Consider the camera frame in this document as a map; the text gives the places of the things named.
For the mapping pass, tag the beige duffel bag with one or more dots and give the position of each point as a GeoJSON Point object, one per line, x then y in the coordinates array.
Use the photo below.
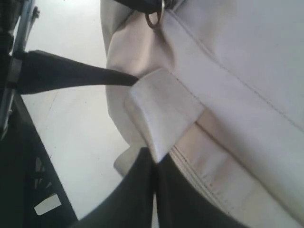
{"type": "Point", "coordinates": [221, 93]}

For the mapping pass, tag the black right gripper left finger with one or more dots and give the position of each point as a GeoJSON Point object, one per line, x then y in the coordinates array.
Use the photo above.
{"type": "Point", "coordinates": [130, 205]}

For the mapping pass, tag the metal ring zipper pull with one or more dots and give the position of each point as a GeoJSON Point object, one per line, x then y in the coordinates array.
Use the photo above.
{"type": "Point", "coordinates": [154, 19]}

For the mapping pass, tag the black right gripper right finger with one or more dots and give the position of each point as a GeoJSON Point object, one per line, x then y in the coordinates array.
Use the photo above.
{"type": "Point", "coordinates": [179, 205]}

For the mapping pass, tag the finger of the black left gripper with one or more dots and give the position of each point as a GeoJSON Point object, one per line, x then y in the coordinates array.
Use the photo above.
{"type": "Point", "coordinates": [42, 71]}

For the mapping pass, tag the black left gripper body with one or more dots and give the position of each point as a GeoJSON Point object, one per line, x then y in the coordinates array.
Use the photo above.
{"type": "Point", "coordinates": [16, 20]}

